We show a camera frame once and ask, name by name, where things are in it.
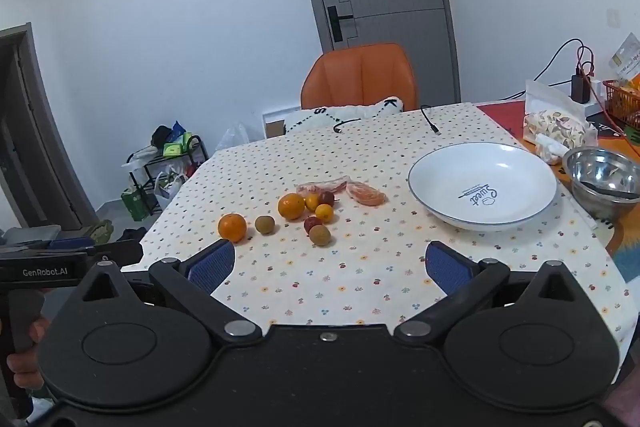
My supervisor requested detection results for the red patterned mat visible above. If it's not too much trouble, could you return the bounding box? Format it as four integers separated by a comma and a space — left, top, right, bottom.
475, 99, 640, 283

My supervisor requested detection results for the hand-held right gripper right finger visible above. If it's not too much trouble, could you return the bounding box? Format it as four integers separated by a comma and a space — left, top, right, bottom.
394, 241, 577, 341

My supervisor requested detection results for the long peeled pomelo segment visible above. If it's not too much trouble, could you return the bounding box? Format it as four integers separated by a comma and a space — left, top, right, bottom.
295, 177, 351, 196

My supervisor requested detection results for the black door handle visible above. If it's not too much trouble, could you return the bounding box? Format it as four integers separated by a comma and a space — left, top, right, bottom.
327, 5, 355, 42

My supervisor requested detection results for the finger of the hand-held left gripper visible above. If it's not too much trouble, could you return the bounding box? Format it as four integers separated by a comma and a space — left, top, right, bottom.
0, 241, 146, 268
0, 237, 96, 251

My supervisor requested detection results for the white printed package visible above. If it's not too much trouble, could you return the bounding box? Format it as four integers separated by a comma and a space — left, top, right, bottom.
607, 32, 640, 82

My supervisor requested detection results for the black power cable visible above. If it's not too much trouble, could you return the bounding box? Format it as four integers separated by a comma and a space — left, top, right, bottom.
492, 38, 587, 102

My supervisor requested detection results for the floral tablecloth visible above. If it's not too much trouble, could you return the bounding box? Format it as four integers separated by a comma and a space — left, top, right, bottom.
137, 102, 640, 350

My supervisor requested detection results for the green packet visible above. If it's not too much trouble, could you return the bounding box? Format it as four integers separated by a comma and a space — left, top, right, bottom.
162, 132, 194, 157

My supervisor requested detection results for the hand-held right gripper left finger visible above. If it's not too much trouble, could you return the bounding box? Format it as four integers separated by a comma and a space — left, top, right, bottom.
75, 239, 263, 341

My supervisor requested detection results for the steel bowl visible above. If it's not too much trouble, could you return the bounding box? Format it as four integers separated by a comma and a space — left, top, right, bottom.
562, 146, 640, 221

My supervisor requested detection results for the black charger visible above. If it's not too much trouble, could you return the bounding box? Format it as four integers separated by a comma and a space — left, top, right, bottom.
571, 75, 591, 104

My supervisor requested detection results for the large orange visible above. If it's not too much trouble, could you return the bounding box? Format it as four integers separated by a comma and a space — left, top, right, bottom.
218, 213, 248, 243
277, 193, 306, 221

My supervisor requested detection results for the red cable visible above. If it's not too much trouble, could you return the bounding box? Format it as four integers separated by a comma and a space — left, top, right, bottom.
576, 45, 631, 138

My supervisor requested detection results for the black spoon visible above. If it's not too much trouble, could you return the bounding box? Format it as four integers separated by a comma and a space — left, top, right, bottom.
580, 181, 640, 200

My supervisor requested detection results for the white plate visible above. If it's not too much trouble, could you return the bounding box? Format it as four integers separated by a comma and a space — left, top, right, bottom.
407, 143, 558, 233

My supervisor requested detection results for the white shopping bag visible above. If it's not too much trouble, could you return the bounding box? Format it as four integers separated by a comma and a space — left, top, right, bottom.
153, 167, 189, 210

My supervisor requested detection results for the clear bag of nuts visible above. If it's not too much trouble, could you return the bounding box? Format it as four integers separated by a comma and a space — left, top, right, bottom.
523, 79, 599, 151

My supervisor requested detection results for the orange chair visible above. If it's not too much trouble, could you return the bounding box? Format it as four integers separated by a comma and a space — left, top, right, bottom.
301, 43, 419, 112

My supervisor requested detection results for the white power strip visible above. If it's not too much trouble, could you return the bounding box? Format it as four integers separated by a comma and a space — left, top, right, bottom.
584, 79, 609, 118

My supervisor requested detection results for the clear plastic bag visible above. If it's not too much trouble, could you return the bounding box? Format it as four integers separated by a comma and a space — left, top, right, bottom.
216, 122, 252, 154

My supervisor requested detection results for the long black usb cable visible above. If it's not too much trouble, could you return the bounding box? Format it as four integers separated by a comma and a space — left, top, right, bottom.
420, 105, 442, 137

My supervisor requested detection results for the short black usb cable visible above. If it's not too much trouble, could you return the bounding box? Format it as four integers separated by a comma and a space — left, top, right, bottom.
333, 117, 372, 134

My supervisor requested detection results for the white fluffy pillow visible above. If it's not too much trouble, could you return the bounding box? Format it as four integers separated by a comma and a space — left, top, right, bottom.
283, 96, 405, 136

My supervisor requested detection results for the black metal rack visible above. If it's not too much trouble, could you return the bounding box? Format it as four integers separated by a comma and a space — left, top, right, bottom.
122, 134, 211, 214

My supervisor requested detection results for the person's left hand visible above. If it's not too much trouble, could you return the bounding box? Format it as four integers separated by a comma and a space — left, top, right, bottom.
7, 316, 51, 390

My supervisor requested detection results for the orange plastic basket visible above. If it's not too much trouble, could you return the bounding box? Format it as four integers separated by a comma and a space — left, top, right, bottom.
602, 79, 640, 128

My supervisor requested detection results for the short peeled pomelo segment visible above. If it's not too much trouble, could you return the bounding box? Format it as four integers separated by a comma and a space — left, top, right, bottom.
347, 181, 389, 207

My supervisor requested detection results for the dark doorway frame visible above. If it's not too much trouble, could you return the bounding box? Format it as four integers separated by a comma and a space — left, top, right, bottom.
0, 23, 99, 233

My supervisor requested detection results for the small clear snack bag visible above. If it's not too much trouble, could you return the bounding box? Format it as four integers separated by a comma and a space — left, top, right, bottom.
535, 134, 569, 166

